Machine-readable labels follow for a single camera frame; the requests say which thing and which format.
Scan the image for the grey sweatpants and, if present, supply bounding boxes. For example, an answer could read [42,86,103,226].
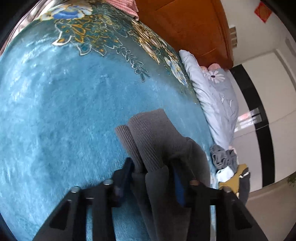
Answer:
[115,109,210,240]

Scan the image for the mustard yellow sweater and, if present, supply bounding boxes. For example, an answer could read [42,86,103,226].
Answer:
[218,164,248,197]

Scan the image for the small grey garment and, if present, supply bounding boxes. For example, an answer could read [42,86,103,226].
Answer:
[210,145,238,173]

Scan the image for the dark navy garment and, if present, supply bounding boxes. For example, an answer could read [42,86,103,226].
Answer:
[238,168,250,205]

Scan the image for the white black striped wardrobe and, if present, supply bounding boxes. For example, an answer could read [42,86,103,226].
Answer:
[227,52,295,191]

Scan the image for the light blue floral duvet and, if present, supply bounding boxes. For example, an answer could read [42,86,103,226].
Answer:
[179,50,239,150]

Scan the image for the teal floral bed blanket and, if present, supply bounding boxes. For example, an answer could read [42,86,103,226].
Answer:
[1,1,213,240]

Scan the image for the orange wooden headboard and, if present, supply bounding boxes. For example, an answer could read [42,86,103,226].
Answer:
[136,0,234,69]

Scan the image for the pink folded cloth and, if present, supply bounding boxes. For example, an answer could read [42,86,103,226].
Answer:
[106,0,139,21]

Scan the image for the red paper wall decoration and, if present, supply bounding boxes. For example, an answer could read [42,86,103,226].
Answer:
[254,2,272,23]

